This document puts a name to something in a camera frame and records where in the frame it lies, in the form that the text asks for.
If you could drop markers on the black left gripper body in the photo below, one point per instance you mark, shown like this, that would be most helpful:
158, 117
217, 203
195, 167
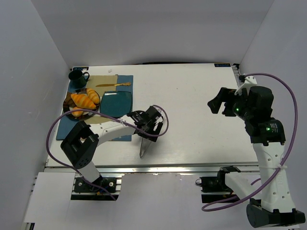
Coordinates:
146, 131

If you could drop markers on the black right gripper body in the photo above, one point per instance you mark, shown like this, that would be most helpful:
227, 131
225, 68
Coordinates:
225, 103

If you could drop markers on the stainless steel serving tongs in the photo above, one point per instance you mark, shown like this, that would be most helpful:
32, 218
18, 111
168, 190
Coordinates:
145, 143

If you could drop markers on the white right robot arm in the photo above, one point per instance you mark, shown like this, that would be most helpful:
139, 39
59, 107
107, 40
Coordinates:
273, 207

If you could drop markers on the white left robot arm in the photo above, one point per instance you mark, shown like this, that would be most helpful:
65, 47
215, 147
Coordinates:
80, 144

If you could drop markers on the striped bread roll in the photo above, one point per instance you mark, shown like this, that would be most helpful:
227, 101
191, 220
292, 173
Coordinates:
93, 95

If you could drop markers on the small orange bread roll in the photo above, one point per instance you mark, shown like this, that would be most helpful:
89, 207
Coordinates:
76, 112

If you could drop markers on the dark brown bread piece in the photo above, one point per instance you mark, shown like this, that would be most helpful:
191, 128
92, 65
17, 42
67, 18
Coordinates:
69, 101

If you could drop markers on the teal square plate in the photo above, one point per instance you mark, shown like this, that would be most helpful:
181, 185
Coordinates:
116, 103

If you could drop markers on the blue label sticker right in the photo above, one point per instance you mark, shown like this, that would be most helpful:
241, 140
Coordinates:
222, 65

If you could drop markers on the blue label sticker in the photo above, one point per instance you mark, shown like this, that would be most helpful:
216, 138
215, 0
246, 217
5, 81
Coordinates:
222, 65
80, 68

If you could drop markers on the gold butter knife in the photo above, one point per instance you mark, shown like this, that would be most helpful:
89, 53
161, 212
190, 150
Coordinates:
118, 84

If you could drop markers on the blue and beige placemat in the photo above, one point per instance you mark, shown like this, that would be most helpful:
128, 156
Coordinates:
66, 124

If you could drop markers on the large striped croissant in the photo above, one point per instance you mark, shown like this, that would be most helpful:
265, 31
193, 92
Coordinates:
83, 101

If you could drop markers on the dark green mug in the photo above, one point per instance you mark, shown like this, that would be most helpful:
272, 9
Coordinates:
78, 78

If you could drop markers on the blue label sticker left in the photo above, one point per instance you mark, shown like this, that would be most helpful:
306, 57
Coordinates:
80, 68

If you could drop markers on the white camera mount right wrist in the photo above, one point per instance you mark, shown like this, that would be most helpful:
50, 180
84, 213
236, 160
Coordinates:
245, 82

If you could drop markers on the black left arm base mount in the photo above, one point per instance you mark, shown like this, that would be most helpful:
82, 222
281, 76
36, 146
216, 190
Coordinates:
105, 190

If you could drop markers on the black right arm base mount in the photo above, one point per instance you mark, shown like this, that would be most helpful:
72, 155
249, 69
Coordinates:
213, 188

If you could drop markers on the aluminium table edge rail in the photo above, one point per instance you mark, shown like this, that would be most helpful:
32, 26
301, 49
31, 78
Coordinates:
176, 168

